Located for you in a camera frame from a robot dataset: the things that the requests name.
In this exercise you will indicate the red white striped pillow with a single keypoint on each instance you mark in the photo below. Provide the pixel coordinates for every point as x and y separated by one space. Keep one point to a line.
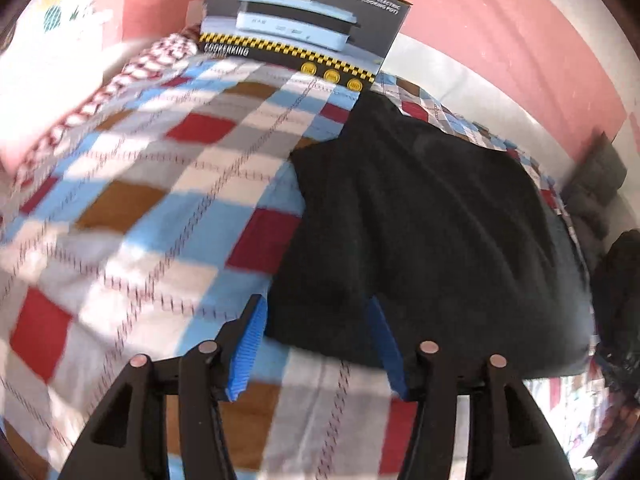
110 90

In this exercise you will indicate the electric cooker cardboard box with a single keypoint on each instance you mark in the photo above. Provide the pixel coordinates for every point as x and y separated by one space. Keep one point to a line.
300 25

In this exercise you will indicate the grey puffer jacket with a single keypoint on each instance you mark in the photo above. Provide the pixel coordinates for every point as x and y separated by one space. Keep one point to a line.
595 185

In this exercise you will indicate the black puffer jacket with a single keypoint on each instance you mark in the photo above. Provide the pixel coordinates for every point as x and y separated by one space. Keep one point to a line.
620 290

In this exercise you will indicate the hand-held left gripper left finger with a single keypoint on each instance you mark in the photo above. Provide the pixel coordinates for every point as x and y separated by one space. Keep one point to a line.
247 350

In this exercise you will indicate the pineapple print cloth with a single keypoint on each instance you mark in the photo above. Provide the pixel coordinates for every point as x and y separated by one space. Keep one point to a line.
60 5

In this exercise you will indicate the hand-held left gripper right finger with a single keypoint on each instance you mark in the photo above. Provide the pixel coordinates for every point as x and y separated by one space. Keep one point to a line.
387 355

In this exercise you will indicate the black long jacket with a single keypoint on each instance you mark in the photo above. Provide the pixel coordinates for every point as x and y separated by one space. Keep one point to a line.
425 220

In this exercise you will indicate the checkered bed sheet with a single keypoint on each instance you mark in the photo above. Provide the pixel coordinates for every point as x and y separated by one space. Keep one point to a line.
150 200

